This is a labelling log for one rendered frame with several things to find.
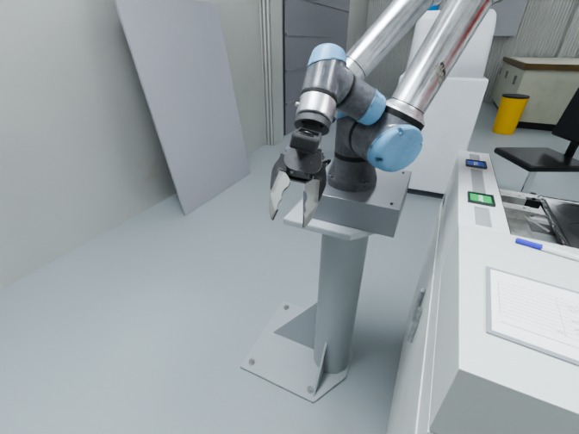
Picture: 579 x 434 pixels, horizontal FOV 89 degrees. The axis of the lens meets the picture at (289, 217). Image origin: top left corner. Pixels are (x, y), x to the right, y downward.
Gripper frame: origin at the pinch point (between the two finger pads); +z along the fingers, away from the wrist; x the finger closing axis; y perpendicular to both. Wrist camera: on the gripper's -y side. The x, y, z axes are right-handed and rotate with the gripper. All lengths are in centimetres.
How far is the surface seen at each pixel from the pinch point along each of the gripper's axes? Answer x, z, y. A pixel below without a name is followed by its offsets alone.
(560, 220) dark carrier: -66, -18, 20
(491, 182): -50, -25, 24
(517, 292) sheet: -35.7, 4.2, -9.1
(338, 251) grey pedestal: -16.9, 1.9, 44.1
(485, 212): -42.3, -12.9, 12.0
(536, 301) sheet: -37.4, 5.0, -10.6
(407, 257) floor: -81, -11, 152
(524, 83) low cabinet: -304, -350, 391
